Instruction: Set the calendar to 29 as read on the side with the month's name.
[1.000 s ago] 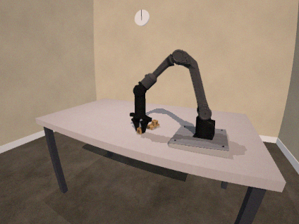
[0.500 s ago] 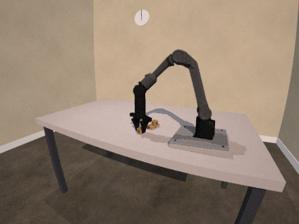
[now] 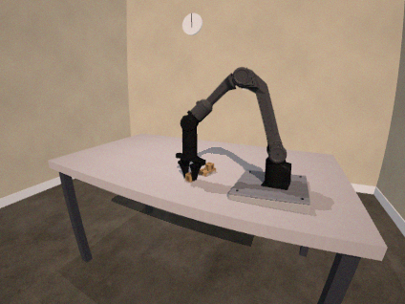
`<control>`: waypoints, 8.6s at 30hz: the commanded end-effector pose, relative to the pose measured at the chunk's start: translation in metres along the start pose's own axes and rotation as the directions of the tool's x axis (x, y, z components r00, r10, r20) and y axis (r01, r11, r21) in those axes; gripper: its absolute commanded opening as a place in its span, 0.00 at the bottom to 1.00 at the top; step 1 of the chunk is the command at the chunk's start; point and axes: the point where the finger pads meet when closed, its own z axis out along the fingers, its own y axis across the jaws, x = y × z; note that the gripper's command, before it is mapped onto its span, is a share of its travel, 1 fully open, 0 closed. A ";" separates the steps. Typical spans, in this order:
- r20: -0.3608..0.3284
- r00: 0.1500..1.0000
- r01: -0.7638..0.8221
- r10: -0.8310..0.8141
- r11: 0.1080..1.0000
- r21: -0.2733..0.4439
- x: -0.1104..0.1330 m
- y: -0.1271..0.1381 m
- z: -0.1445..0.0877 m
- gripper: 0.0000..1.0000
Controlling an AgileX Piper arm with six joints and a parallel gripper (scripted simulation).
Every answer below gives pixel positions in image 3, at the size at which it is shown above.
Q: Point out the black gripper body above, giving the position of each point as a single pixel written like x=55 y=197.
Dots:
x=190 y=154

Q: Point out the tan cube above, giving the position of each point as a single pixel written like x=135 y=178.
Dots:
x=209 y=166
x=188 y=177

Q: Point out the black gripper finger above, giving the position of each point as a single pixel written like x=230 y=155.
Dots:
x=184 y=167
x=196 y=172

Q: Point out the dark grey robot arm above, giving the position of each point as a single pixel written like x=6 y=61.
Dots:
x=278 y=171

